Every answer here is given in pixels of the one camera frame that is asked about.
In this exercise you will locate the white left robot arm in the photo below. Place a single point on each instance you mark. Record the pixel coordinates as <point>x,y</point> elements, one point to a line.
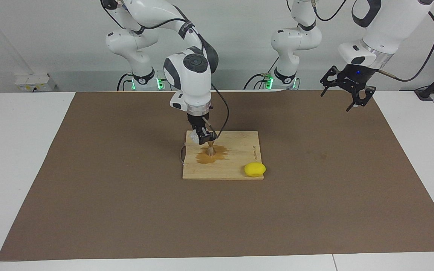
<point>394,22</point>

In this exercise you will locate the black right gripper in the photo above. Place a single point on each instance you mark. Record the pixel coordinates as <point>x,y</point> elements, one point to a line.
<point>196,121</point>

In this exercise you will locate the small clear plastic cup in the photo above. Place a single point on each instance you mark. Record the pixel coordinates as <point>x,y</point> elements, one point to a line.
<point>193,136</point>

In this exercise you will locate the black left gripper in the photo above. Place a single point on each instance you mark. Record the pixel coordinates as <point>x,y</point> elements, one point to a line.
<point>356,77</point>

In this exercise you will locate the bamboo cutting board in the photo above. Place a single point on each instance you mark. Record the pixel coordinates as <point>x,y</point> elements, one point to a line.
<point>232,165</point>

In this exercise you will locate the steel double jigger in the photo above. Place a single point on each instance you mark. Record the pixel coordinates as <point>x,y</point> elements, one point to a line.
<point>211,150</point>

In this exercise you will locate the white power strip box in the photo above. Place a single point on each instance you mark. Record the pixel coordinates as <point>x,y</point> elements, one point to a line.
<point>32,82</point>

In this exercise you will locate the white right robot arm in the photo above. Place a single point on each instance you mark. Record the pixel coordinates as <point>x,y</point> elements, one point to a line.
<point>192,82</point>

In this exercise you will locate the brown table mat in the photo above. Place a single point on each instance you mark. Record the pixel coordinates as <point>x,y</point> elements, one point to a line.
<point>126,218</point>

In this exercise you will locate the yellow lemon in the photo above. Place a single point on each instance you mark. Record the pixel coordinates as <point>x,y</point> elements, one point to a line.
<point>255,169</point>

